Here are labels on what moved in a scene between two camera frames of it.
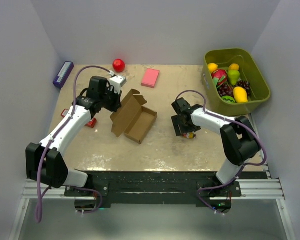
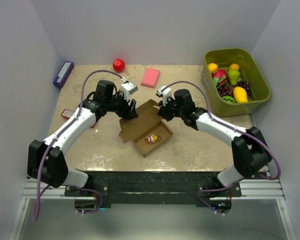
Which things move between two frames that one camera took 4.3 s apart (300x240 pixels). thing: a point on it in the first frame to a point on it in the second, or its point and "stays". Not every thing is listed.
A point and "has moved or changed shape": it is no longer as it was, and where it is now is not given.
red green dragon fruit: [219, 77] stays
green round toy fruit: [228, 99] stays
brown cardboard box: [133, 120] has moved or changed shape
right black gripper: [176, 121] to [163, 111]
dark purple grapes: [225, 89] stays
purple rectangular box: [63, 74] stays
